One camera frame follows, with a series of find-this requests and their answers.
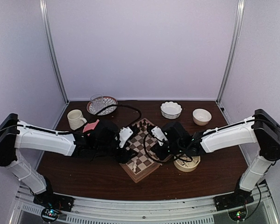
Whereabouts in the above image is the aluminium frame post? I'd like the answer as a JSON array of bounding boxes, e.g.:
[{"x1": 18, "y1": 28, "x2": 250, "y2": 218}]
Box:
[
  {"x1": 216, "y1": 0, "x2": 245, "y2": 105},
  {"x1": 39, "y1": 0, "x2": 69, "y2": 104}
]

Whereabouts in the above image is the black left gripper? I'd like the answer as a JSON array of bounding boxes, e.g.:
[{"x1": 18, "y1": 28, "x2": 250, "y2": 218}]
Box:
[{"x1": 95, "y1": 140, "x2": 139, "y2": 164}]

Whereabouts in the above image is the white scalloped bowl black rim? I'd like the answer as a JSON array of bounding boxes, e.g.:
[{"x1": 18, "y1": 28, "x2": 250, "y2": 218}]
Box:
[{"x1": 160, "y1": 101, "x2": 182, "y2": 119}]

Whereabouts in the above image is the white chess piece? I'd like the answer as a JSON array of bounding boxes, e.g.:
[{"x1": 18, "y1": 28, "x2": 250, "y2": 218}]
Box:
[{"x1": 132, "y1": 160, "x2": 138, "y2": 174}]

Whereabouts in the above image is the white ribbed mug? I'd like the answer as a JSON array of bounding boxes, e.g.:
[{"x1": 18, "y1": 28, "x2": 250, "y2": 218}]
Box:
[{"x1": 67, "y1": 109, "x2": 87, "y2": 130}]

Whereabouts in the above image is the aluminium frame post right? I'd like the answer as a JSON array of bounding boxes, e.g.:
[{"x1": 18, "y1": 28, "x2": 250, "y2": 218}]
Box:
[{"x1": 216, "y1": 0, "x2": 245, "y2": 105}]

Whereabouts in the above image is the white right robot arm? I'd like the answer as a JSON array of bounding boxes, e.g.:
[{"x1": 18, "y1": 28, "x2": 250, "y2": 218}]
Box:
[{"x1": 147, "y1": 109, "x2": 280, "y2": 206}]

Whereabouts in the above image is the plain white round bowl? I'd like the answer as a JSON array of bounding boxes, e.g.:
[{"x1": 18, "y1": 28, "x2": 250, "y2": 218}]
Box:
[{"x1": 192, "y1": 108, "x2": 212, "y2": 126}]

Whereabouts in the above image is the pink cat ear bowl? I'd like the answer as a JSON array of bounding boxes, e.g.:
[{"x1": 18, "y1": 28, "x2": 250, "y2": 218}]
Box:
[{"x1": 83, "y1": 119, "x2": 99, "y2": 133}]

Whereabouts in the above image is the patterned ceramic plate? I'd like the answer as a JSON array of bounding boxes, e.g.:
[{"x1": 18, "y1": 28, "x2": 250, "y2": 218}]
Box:
[{"x1": 86, "y1": 94, "x2": 118, "y2": 116}]

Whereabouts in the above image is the aluminium frame post left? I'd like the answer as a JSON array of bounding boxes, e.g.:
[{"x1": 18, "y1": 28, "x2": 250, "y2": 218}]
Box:
[{"x1": 39, "y1": 0, "x2": 69, "y2": 104}]

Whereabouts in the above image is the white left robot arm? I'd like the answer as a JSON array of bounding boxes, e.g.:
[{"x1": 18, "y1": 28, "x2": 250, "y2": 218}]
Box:
[{"x1": 0, "y1": 113, "x2": 138, "y2": 207}]

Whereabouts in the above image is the clear drinking glass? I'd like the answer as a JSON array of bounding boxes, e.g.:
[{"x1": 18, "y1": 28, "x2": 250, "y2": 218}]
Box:
[{"x1": 91, "y1": 94, "x2": 104, "y2": 113}]

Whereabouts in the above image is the wooden chess board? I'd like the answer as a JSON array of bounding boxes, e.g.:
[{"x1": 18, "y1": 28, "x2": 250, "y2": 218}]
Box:
[{"x1": 120, "y1": 119, "x2": 160, "y2": 183}]

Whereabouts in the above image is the cream cat ear bowl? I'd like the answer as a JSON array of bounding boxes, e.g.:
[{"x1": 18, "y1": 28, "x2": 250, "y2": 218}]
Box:
[{"x1": 174, "y1": 156, "x2": 201, "y2": 172}]

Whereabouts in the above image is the aluminium front rail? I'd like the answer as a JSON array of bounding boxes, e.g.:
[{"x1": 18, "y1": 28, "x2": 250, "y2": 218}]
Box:
[{"x1": 7, "y1": 184, "x2": 280, "y2": 224}]

